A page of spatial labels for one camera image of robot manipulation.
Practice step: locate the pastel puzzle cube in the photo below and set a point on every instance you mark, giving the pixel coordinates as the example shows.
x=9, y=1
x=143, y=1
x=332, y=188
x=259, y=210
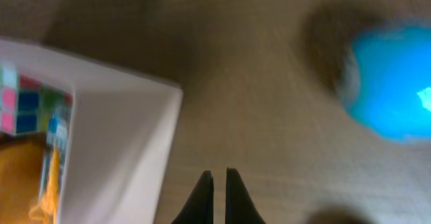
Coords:
x=27, y=105

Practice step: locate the black round disc toy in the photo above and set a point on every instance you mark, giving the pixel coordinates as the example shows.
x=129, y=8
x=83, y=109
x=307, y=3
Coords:
x=338, y=216

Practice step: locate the orange toy hippo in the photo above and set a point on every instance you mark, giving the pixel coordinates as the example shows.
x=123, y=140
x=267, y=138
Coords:
x=21, y=163

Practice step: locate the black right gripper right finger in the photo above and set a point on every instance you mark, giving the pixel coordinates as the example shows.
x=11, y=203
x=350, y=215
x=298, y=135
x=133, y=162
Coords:
x=240, y=208

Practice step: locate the blue toy ball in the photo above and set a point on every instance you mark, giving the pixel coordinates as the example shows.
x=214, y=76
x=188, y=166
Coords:
x=385, y=82

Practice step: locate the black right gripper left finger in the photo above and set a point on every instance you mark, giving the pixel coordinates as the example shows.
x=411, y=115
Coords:
x=198, y=208

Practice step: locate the open white cardboard box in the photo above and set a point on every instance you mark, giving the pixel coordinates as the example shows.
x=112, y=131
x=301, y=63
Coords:
x=120, y=135

